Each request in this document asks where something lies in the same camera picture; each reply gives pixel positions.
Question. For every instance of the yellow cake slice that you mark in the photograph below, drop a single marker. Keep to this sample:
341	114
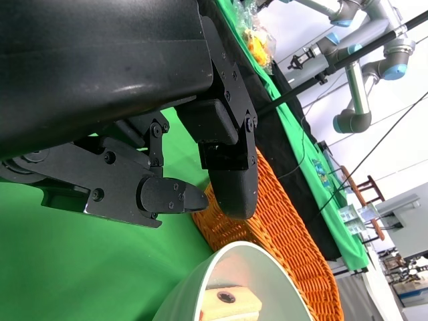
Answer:
234	307

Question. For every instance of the orange wicker basket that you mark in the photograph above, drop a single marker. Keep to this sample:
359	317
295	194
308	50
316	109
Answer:
284	234

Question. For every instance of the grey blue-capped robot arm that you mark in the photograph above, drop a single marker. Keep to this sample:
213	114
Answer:
359	87
344	8

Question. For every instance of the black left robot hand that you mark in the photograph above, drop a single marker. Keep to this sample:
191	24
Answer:
100	50

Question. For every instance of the grey round bowl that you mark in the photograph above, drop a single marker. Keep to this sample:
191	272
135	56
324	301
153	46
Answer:
180	301

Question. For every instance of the green background tablecloth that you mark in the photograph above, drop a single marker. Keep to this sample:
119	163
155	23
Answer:
291	127

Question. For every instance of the grey metal cabinet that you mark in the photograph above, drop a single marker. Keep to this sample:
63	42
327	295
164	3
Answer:
408	227

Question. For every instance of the clear bag of yellow items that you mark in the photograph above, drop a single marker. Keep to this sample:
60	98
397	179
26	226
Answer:
257	43

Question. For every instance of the brown wooden chair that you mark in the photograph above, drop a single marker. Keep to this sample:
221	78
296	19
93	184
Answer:
376	190

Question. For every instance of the teal printed packet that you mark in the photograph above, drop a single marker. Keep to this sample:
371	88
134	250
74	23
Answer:
321	172

